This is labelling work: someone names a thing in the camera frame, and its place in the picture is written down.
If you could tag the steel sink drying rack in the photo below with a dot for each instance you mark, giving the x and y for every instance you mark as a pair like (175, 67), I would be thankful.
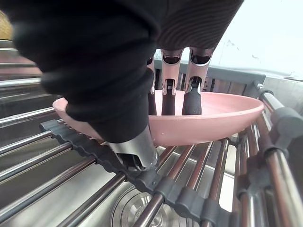
(189, 201)

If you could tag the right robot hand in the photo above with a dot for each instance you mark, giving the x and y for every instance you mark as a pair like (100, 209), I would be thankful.
(94, 59)

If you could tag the tan woven object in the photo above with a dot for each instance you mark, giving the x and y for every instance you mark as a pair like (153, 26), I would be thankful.
(4, 26)

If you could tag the steel sink drain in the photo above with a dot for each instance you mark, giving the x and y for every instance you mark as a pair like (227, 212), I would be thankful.
(142, 208)

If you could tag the stainless steel sink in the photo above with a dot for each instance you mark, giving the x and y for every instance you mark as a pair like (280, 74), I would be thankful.
(82, 212)

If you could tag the pink plate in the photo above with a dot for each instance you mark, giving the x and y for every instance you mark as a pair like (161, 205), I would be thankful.
(201, 130)

